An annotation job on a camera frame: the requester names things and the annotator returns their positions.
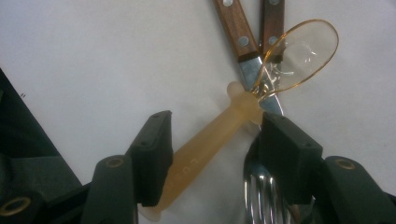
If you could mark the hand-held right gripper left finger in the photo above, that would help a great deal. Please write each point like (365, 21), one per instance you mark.
(149, 155)

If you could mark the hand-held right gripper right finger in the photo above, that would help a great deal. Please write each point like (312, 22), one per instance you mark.
(289, 155)

